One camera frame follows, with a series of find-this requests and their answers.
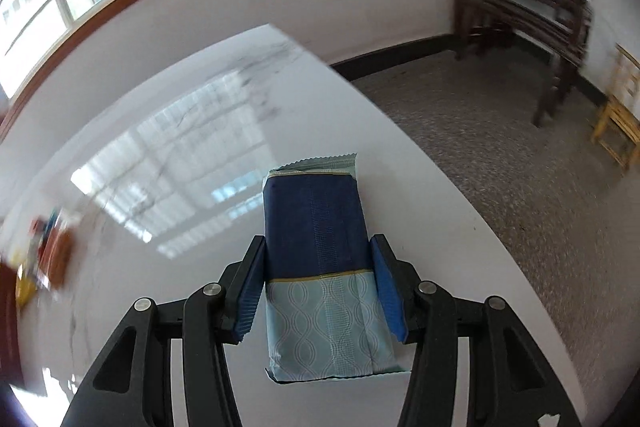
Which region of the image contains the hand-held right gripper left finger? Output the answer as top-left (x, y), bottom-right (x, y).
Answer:
top-left (60, 235), bottom-right (266, 427)

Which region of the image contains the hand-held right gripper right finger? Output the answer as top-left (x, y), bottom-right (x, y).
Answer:
top-left (371, 234), bottom-right (582, 427)

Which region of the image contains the navy and pale blue snack packet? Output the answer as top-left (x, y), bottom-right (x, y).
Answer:
top-left (262, 152), bottom-right (409, 383)

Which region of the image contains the yellow snack packet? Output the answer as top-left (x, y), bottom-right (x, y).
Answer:
top-left (15, 274), bottom-right (40, 308)

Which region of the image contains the brown wooden cabinet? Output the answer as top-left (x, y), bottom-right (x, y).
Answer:
top-left (0, 259), bottom-right (25, 380)

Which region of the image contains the yellow wooden chair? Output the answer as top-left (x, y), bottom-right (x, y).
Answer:
top-left (590, 44), bottom-right (640, 174)

